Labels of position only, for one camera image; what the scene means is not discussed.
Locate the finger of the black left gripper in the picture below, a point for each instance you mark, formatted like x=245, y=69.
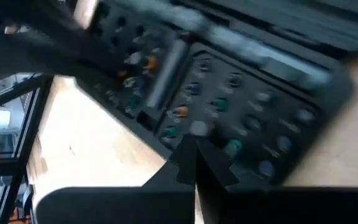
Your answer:
x=26, y=14
x=42, y=56

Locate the grey extension bar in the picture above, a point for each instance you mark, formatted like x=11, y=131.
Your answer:
x=166, y=74

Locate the grey screwdriver bit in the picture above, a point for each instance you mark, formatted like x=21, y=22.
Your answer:
x=199, y=128
x=134, y=58

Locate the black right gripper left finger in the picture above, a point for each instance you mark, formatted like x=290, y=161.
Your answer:
x=120, y=205

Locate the orange-banded screwdriver bit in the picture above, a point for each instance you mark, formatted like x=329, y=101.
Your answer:
x=180, y=111
x=151, y=63
x=122, y=73

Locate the green-banded screwdriver bit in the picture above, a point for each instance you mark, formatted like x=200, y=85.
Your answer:
x=170, y=132
x=221, y=104
x=132, y=104
x=233, y=147

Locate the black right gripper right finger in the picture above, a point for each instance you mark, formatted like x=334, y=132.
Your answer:
x=275, y=205

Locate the blue-banded screwdriver bit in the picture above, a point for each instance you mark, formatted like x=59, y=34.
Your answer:
x=267, y=96
x=266, y=168
x=304, y=115
x=135, y=84
x=252, y=123
x=284, y=143

